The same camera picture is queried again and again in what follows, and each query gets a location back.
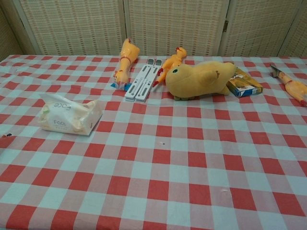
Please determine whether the white face tissue pack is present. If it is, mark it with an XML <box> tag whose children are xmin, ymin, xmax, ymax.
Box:
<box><xmin>39</xmin><ymin>93</ymin><xmax>103</xmax><ymax>137</ymax></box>

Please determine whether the white folding laptop stand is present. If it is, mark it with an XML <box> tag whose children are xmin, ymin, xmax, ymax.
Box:
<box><xmin>124</xmin><ymin>58</ymin><xmax>164</xmax><ymax>103</ymax></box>

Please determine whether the blue card label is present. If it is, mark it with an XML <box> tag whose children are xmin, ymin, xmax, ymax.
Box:
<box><xmin>110</xmin><ymin>82</ymin><xmax>131</xmax><ymax>92</ymax></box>

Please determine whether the red white checkered tablecloth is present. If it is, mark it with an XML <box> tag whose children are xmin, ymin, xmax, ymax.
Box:
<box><xmin>0</xmin><ymin>54</ymin><xmax>307</xmax><ymax>230</ymax></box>

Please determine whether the small yellow rubber chicken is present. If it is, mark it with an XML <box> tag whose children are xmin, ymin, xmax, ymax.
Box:
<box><xmin>153</xmin><ymin>46</ymin><xmax>188</xmax><ymax>89</ymax></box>

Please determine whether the yellow plush duck toy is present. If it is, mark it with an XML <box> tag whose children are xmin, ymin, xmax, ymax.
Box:
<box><xmin>165</xmin><ymin>60</ymin><xmax>237</xmax><ymax>101</ymax></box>

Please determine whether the large yellow rubber chicken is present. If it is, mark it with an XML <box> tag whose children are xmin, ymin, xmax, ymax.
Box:
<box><xmin>113</xmin><ymin>37</ymin><xmax>141</xmax><ymax>87</ymax></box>

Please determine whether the blue and yellow box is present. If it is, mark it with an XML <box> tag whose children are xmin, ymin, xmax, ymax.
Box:
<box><xmin>226</xmin><ymin>67</ymin><xmax>264</xmax><ymax>98</ymax></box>

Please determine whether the woven folding screen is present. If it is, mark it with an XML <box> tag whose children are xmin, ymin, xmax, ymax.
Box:
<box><xmin>0</xmin><ymin>0</ymin><xmax>307</xmax><ymax>58</ymax></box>

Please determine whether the yellow rubber chicken with tag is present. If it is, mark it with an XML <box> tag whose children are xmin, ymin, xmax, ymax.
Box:
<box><xmin>270</xmin><ymin>64</ymin><xmax>307</xmax><ymax>107</ymax></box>

